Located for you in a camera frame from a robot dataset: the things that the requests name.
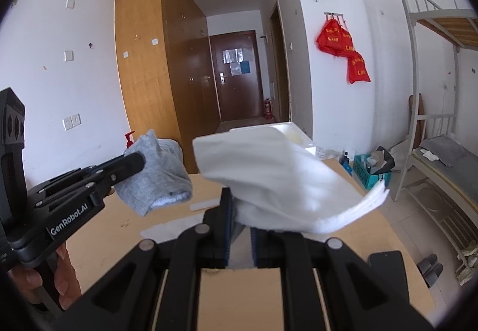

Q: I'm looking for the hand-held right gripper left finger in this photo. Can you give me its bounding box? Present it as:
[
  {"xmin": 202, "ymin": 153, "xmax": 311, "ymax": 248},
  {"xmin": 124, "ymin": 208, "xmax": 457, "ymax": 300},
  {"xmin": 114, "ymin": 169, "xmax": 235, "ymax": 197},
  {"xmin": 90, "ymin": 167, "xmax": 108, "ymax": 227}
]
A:
[{"xmin": 80, "ymin": 187, "xmax": 234, "ymax": 331}]

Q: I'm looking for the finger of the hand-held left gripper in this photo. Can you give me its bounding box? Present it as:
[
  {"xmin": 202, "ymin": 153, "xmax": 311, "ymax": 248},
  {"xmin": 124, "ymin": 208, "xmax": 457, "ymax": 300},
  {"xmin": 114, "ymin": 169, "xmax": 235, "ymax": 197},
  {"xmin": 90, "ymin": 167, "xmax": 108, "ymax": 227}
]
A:
[{"xmin": 28, "ymin": 152, "xmax": 147, "ymax": 205}]

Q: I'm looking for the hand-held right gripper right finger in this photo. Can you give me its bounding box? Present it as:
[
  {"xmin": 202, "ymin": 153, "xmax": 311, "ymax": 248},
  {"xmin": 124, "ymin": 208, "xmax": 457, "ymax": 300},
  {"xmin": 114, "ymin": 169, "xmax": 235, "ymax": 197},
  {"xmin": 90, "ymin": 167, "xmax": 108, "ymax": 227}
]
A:
[{"xmin": 250, "ymin": 227, "xmax": 436, "ymax": 331}]

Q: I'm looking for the grey sock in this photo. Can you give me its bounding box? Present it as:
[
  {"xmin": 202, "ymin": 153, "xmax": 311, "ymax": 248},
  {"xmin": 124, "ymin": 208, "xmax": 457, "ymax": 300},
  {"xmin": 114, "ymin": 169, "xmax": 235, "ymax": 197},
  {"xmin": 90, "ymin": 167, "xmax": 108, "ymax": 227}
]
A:
[{"xmin": 116, "ymin": 129, "xmax": 193, "ymax": 217}]

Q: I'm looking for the thin white tissue sheet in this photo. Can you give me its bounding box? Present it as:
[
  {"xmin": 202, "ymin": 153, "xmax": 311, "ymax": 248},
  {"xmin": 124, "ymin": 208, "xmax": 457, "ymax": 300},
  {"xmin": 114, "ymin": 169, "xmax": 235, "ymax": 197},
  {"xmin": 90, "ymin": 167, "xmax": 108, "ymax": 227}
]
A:
[{"xmin": 141, "ymin": 214, "xmax": 204, "ymax": 244}]

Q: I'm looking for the white tissue stack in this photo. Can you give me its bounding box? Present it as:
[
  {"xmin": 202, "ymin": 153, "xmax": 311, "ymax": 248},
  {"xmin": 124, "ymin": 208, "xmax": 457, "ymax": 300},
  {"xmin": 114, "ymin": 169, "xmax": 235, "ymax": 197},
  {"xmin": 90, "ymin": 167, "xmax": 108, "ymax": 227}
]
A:
[{"xmin": 192, "ymin": 127, "xmax": 390, "ymax": 235}]

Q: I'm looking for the white foam box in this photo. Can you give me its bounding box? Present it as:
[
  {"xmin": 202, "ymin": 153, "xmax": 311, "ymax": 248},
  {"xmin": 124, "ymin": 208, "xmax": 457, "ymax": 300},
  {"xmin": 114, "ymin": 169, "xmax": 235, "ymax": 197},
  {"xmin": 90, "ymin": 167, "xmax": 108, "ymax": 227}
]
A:
[{"xmin": 229, "ymin": 122, "xmax": 318, "ymax": 158}]

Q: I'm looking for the person's left hand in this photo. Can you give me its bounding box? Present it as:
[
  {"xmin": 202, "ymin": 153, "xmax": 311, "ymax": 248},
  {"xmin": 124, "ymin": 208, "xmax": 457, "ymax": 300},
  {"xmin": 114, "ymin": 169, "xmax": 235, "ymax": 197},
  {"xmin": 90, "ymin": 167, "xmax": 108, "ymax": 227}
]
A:
[{"xmin": 11, "ymin": 241, "xmax": 82, "ymax": 313}]

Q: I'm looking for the wooden wardrobe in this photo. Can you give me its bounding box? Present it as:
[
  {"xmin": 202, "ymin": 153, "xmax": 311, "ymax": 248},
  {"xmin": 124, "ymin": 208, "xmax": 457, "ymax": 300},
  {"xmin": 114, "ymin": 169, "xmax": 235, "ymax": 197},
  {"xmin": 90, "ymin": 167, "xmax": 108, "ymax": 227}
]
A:
[{"xmin": 115, "ymin": 0, "xmax": 221, "ymax": 175}]

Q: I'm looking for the blue plastic crate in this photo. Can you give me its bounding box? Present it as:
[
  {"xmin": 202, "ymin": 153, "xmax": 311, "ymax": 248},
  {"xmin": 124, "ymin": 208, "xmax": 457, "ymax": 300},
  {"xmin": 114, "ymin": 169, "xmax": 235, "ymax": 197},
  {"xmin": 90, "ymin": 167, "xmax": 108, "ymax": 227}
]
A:
[{"xmin": 353, "ymin": 154, "xmax": 393, "ymax": 190}]

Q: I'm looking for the dark brown entrance door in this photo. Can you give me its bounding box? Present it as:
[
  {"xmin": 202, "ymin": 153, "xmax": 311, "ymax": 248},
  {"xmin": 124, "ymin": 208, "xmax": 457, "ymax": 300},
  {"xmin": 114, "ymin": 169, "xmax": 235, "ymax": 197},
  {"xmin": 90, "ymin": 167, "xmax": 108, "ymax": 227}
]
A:
[{"xmin": 209, "ymin": 30, "xmax": 264, "ymax": 122}]

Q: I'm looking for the black plastic bag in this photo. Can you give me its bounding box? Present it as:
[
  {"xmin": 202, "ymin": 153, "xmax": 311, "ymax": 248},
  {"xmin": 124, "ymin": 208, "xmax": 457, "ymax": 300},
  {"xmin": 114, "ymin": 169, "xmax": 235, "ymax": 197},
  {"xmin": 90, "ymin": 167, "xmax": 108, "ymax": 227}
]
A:
[{"xmin": 370, "ymin": 146, "xmax": 396, "ymax": 173}]

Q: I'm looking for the dark slipper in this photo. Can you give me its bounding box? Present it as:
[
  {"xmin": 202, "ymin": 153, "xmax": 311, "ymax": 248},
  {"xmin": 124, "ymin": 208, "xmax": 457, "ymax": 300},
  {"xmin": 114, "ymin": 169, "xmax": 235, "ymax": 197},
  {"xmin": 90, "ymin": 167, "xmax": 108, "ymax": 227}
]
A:
[
  {"xmin": 417, "ymin": 254, "xmax": 438, "ymax": 275},
  {"xmin": 424, "ymin": 264, "xmax": 444, "ymax": 289}
]

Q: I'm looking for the brown wooden board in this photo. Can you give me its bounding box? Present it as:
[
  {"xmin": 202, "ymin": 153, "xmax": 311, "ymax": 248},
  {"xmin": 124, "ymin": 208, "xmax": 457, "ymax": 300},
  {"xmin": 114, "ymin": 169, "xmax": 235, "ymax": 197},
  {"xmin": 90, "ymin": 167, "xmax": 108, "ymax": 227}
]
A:
[{"xmin": 408, "ymin": 94, "xmax": 426, "ymax": 152}]

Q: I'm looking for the red cloth bag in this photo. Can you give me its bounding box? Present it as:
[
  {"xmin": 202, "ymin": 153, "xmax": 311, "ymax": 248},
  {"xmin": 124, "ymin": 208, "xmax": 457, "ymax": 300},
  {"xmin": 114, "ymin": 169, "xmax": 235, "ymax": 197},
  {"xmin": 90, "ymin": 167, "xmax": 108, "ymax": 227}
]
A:
[
  {"xmin": 317, "ymin": 19, "xmax": 342, "ymax": 55},
  {"xmin": 334, "ymin": 28, "xmax": 355, "ymax": 57},
  {"xmin": 347, "ymin": 51, "xmax": 371, "ymax": 84}
]

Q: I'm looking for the white rag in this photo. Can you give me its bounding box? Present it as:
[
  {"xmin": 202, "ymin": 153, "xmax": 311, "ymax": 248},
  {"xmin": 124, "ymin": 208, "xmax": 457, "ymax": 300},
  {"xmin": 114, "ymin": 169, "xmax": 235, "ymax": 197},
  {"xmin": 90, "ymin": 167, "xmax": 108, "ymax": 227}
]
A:
[{"xmin": 456, "ymin": 245, "xmax": 478, "ymax": 285}]

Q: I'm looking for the grey bed mat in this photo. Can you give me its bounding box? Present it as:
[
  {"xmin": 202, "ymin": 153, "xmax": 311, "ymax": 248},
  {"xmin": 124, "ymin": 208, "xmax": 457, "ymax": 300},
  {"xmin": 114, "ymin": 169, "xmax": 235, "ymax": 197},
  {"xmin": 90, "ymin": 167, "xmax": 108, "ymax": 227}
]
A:
[{"xmin": 420, "ymin": 135, "xmax": 471, "ymax": 167}]

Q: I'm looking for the grey metal bunk bed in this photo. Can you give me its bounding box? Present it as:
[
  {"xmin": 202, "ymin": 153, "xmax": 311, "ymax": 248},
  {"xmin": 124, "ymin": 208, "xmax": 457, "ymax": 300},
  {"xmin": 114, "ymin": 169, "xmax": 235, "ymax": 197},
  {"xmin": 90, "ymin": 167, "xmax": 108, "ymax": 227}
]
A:
[{"xmin": 392, "ymin": 0, "xmax": 478, "ymax": 285}]

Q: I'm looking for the double white wall outlet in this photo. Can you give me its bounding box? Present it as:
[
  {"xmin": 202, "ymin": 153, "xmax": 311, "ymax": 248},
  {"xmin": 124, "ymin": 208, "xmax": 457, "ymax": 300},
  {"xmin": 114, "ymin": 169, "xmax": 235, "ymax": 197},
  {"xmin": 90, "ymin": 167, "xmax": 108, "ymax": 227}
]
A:
[{"xmin": 63, "ymin": 114, "xmax": 82, "ymax": 131}]

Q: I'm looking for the wooden side door frame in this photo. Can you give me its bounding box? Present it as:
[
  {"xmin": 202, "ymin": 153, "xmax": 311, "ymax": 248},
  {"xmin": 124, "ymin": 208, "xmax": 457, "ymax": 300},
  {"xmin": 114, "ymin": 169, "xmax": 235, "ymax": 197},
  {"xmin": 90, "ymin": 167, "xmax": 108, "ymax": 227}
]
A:
[{"xmin": 269, "ymin": 0, "xmax": 292, "ymax": 122}]

